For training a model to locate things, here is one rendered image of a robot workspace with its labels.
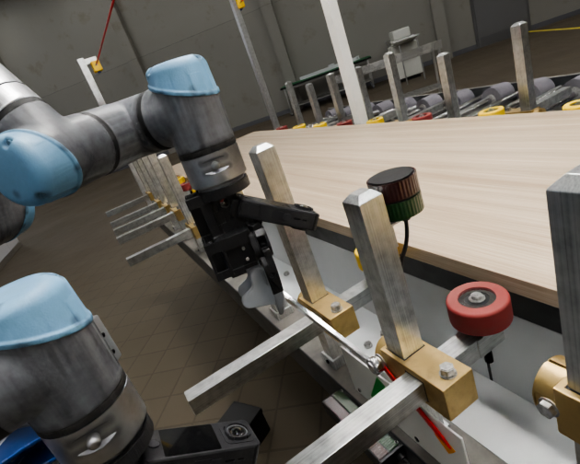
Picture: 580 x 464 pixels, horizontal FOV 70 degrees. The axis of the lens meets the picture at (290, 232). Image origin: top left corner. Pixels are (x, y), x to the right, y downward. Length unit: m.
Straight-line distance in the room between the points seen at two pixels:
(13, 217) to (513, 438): 0.92
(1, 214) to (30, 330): 0.53
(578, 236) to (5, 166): 0.47
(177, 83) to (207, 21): 12.63
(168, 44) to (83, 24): 2.53
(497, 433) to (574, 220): 0.57
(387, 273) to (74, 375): 0.34
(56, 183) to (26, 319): 0.17
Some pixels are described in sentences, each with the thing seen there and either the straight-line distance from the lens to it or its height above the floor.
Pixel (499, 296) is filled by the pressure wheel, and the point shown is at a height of 0.91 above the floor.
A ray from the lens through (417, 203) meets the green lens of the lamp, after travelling 0.51.
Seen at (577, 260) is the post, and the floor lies 1.09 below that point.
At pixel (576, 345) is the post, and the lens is 0.37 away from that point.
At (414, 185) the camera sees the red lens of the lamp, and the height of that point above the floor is 1.09.
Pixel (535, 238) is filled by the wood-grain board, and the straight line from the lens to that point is 0.74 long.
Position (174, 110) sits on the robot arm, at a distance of 0.51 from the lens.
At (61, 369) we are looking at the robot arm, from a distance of 0.35.
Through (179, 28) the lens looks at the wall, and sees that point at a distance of 13.38.
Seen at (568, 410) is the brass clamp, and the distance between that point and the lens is 0.41.
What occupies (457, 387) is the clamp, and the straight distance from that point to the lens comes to 0.56.
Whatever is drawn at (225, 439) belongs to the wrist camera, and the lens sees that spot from 0.46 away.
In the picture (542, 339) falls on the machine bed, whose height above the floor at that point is 0.78.
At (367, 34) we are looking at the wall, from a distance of 12.59.
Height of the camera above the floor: 1.26
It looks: 21 degrees down
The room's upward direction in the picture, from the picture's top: 20 degrees counter-clockwise
